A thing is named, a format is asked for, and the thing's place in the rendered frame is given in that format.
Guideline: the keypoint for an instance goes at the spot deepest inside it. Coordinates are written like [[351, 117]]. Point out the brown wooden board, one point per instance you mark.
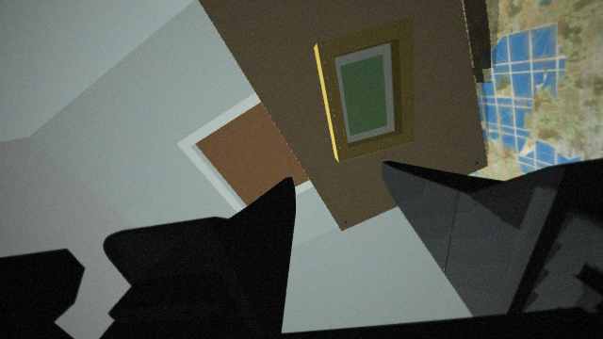
[[273, 44]]

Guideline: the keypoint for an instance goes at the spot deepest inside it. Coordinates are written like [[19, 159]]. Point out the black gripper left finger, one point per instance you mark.
[[250, 250]]

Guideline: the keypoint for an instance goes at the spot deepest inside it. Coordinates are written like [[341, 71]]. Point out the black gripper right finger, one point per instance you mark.
[[491, 237]]

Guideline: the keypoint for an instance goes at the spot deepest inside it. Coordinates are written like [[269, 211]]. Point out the gold picture frame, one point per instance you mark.
[[367, 81]]

